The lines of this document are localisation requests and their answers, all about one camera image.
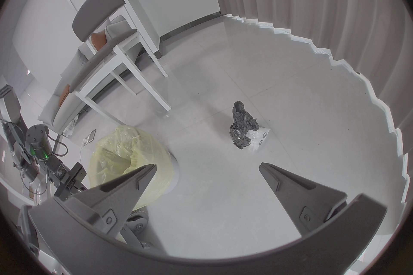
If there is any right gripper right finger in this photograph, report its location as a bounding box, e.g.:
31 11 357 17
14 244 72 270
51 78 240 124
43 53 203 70
259 162 348 236

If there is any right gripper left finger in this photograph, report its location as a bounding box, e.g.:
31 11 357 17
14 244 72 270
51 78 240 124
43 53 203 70
85 164 157 238

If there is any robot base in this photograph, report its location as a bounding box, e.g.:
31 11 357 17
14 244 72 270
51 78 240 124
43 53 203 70
0 167 169 272

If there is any yellow plastic bag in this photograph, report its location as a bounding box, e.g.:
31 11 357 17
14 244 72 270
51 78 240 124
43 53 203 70
89 125 175 214

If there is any white trash bin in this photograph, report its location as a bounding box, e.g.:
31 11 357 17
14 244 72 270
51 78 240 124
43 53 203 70
90 138 180 214

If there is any black plastic bag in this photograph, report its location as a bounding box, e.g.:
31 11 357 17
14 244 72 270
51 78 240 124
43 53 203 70
229 101 260 150

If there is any clear printed wrapper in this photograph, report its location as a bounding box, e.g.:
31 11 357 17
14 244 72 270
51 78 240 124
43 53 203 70
246 126 270 153

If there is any pale grey sofa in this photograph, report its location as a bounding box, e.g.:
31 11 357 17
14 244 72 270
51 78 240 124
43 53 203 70
38 15 137 136

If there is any orange cushion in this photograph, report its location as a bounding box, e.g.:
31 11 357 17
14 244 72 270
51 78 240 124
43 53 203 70
91 31 107 51
58 84 72 105

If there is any white chair with grey seat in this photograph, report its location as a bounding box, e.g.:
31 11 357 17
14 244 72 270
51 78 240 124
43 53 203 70
69 0 170 119

